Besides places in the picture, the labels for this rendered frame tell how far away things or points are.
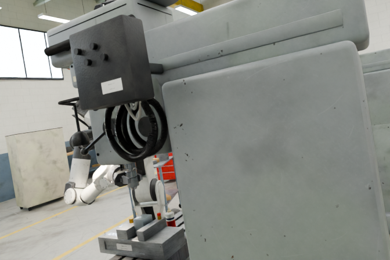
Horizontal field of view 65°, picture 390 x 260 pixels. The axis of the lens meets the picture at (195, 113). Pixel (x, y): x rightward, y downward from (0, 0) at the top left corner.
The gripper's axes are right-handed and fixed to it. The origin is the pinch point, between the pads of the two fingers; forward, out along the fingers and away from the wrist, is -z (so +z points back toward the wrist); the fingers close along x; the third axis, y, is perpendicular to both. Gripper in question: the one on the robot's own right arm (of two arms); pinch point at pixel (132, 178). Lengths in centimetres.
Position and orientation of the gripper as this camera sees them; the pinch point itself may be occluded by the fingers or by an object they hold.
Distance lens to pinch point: 131.3
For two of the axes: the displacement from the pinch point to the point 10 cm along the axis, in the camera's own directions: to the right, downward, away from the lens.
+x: 8.1, -1.4, 5.8
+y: 1.5, 9.9, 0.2
